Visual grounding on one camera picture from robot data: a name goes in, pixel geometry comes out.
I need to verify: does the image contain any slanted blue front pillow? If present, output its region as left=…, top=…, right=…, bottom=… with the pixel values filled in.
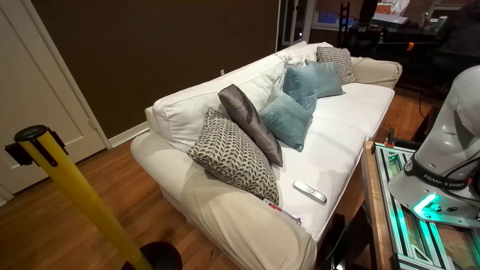
left=260, top=94, right=312, bottom=151

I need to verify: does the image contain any magazine on sofa arm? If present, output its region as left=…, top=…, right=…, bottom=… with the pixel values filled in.
left=263, top=198, right=302, bottom=225

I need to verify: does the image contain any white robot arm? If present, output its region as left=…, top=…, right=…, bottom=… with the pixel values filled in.
left=389, top=66, right=480, bottom=228

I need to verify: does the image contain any grey patterned front pillow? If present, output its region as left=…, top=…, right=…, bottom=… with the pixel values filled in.
left=188, top=108, right=279, bottom=202

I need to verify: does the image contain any grey patterned pillow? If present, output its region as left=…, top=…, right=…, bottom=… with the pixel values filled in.
left=317, top=46, right=357, bottom=84
left=188, top=108, right=279, bottom=202

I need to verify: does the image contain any dark grey satin pillow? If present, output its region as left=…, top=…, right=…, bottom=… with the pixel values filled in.
left=218, top=84, right=284, bottom=166

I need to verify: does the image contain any blue middle pillow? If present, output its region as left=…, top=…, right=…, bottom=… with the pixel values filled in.
left=284, top=66, right=318, bottom=114

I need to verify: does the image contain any light blue back pillow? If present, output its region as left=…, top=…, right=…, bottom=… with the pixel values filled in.
left=309, top=61, right=344, bottom=97

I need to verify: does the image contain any grey patterned far pillow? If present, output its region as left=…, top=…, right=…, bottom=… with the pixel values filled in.
left=317, top=46, right=357, bottom=84

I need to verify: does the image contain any white fabric sofa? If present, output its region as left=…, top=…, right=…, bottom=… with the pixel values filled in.
left=131, top=42, right=402, bottom=270

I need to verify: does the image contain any silver remote control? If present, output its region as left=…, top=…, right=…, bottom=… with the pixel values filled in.
left=293, top=180, right=327, bottom=204

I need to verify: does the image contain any white door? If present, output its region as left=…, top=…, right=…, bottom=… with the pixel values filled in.
left=0, top=0, right=107, bottom=196

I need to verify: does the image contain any dark cluttered background desk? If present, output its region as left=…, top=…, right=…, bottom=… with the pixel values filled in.
left=338, top=0, right=480, bottom=88

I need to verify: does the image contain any yellow stanchion post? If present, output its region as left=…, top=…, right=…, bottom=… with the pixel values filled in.
left=5, top=124, right=183, bottom=270

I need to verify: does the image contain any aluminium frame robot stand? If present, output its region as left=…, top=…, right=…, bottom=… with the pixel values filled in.
left=362, top=141, right=480, bottom=270

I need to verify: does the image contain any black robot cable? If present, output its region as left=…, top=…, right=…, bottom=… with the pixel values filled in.
left=441, top=148, right=480, bottom=204

